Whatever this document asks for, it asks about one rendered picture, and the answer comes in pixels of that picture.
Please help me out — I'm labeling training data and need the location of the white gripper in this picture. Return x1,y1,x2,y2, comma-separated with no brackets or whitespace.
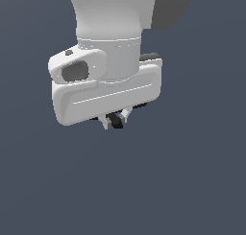
51,53,163,130

